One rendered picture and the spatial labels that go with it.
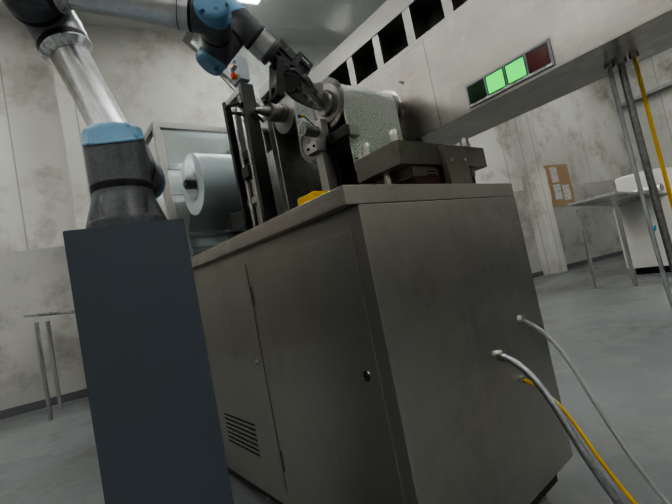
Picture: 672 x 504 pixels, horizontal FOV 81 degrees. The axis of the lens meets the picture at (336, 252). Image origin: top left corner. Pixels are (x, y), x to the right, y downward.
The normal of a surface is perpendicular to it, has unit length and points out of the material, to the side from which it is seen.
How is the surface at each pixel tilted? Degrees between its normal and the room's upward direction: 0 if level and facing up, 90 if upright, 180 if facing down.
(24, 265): 90
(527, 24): 90
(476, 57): 90
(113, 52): 90
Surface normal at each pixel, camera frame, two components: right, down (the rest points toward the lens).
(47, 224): 0.41, -0.14
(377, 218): 0.61, -0.17
